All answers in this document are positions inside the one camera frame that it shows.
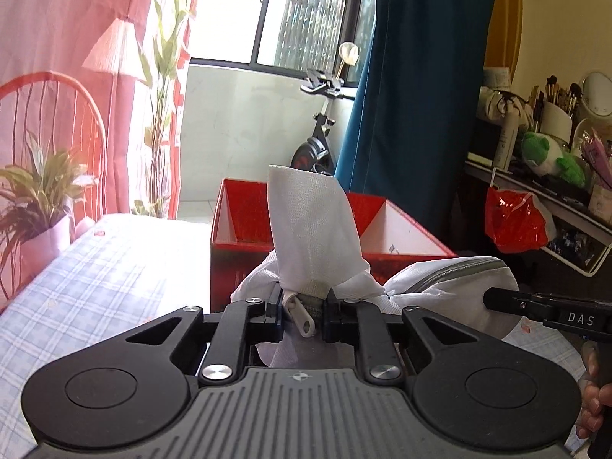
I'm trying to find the white zippered fabric bag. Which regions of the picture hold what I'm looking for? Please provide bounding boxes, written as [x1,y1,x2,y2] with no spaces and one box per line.
[230,166,520,369]

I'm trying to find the right human hand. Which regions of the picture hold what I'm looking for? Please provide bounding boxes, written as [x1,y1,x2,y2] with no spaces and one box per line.
[576,341,611,439]

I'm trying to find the red cardboard box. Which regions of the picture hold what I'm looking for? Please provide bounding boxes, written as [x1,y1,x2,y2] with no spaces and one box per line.
[210,167,454,312]

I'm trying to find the red plastic bag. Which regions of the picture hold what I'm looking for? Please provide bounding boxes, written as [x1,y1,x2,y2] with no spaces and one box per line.
[484,187,557,254]

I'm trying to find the plaid blue table cloth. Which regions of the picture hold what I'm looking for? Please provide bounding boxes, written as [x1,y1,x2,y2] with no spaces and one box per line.
[0,213,212,458]

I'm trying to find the green white plush toy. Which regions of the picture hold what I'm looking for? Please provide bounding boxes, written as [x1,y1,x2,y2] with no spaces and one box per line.
[521,132,586,189]

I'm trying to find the black exercise bike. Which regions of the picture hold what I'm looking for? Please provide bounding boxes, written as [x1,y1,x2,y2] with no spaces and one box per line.
[290,68,355,176]

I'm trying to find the dark blue curtain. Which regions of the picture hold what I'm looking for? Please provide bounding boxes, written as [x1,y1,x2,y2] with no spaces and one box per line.
[335,0,495,243]

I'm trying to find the white brush holder cup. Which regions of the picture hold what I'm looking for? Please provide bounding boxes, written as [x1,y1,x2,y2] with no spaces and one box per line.
[539,102,571,144]

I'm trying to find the white spray bottle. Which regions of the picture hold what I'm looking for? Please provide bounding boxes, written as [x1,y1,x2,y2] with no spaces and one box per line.
[493,112,520,171]

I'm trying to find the black framed window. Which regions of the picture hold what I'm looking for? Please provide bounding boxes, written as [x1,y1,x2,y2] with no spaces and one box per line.
[190,0,376,86]

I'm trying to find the pink printed backdrop cloth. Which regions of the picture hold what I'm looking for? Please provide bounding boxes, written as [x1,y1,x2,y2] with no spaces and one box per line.
[1,0,197,304]

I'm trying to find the white wire shelf rack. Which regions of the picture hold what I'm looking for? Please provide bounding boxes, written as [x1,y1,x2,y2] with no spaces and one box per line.
[466,160,611,278]

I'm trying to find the beige drawstring pouch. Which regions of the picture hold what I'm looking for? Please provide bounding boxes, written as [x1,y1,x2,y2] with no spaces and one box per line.
[476,86,533,127]

